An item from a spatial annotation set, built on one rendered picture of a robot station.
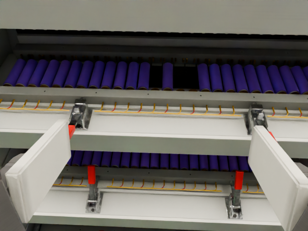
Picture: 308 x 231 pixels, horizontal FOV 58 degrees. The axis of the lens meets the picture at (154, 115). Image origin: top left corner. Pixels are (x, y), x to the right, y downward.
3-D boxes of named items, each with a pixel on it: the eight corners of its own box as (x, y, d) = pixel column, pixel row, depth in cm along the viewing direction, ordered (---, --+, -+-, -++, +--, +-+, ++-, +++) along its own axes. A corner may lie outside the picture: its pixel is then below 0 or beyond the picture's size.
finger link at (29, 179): (28, 224, 14) (13, 224, 14) (71, 156, 21) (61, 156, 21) (19, 173, 13) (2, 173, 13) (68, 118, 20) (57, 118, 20)
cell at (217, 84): (218, 71, 50) (222, 97, 46) (208, 71, 50) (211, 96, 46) (220, 63, 49) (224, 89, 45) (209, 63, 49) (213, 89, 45)
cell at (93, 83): (105, 68, 51) (99, 93, 47) (96, 68, 51) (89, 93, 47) (104, 60, 50) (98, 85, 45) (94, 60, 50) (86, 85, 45)
